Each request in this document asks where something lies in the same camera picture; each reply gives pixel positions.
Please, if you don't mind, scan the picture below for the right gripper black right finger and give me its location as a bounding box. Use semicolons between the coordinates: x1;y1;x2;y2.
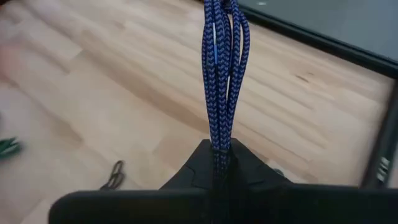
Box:
230;138;398;224

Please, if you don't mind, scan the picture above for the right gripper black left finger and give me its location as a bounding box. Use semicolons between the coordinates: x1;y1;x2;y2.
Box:
48;139;215;224

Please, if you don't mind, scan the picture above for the black USB cable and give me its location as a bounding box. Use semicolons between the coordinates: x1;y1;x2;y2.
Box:
99;160;126;190

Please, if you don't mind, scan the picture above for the blue braided USB cable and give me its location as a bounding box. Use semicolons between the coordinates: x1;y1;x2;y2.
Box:
201;0;251;156

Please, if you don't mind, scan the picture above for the green braided USB cable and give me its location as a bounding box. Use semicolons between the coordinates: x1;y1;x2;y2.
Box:
0;136;22;161

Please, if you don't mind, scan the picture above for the black aluminium table frame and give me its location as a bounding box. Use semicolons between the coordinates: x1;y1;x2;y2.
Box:
236;0;398;189

